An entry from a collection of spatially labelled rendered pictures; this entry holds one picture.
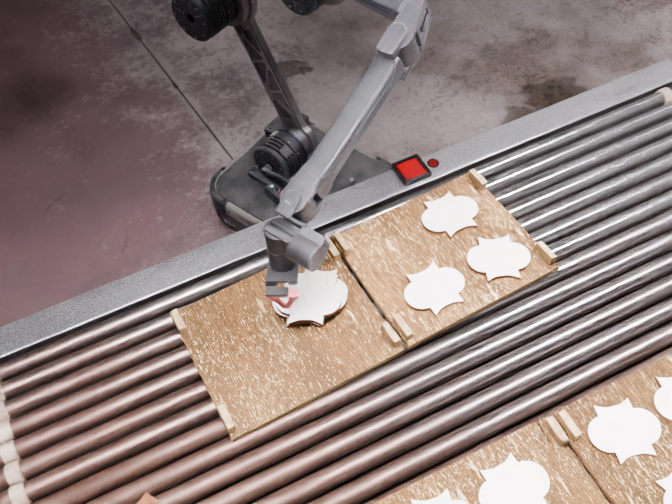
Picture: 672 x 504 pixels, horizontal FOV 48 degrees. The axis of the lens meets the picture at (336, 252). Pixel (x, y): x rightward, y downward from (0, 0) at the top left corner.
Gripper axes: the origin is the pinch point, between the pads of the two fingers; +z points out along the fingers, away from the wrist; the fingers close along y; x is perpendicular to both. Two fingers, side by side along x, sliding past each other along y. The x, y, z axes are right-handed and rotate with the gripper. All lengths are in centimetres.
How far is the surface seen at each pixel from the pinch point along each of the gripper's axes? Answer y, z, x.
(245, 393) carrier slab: -19.8, 10.9, 8.4
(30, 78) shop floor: 197, 101, 153
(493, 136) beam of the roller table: 57, 11, -50
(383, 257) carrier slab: 15.5, 9.8, -20.7
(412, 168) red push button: 45, 10, -28
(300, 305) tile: -0.8, 5.9, -2.4
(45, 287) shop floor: 72, 103, 111
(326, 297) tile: 1.3, 5.8, -8.0
